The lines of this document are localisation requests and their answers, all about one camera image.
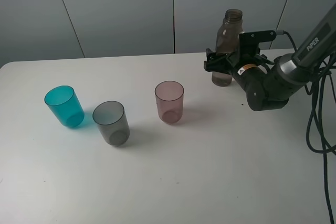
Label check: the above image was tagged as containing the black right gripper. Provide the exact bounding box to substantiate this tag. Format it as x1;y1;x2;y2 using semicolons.
203;48;268;110

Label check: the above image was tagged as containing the brown translucent water bottle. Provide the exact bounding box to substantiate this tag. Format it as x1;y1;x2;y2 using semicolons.
212;9;243;87

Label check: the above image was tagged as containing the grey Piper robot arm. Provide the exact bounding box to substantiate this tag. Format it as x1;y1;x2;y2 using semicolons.
204;7;335;111

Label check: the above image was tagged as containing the pink translucent plastic cup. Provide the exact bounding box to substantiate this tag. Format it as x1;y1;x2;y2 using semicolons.
154;81;184;124

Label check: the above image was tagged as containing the grey translucent plastic cup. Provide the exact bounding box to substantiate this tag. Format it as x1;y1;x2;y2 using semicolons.
92;101;130;147

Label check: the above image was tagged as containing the teal translucent plastic cup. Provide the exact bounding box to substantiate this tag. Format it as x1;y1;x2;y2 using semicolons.
44;86;85;128

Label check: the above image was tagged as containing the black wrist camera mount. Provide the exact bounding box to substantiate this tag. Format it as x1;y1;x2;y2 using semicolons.
238;30;277;59

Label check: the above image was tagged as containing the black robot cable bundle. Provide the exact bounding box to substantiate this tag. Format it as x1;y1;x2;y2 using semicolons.
275;30;336;224

